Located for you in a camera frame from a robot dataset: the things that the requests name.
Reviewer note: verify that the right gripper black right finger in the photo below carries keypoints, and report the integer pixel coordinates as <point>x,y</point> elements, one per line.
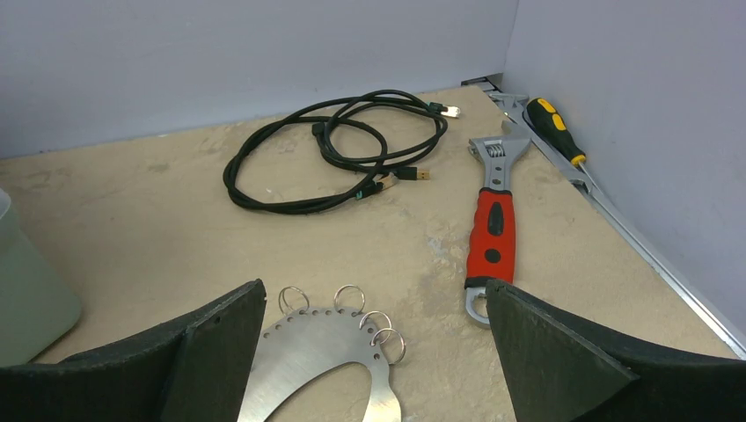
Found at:
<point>562,367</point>

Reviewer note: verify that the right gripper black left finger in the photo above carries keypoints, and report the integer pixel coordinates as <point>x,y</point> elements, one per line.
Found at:
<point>194,367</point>

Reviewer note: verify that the steel perforated key plate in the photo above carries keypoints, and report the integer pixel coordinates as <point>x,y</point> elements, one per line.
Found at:
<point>311,342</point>

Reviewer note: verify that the clear green plastic storage box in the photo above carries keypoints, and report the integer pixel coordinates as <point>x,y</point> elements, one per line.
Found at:
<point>37,307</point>

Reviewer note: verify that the black yellow screwdriver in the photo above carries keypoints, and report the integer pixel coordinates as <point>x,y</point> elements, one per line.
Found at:
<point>550,126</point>

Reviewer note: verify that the red handled adjustable wrench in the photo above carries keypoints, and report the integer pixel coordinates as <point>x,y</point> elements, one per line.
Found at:
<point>492,241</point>

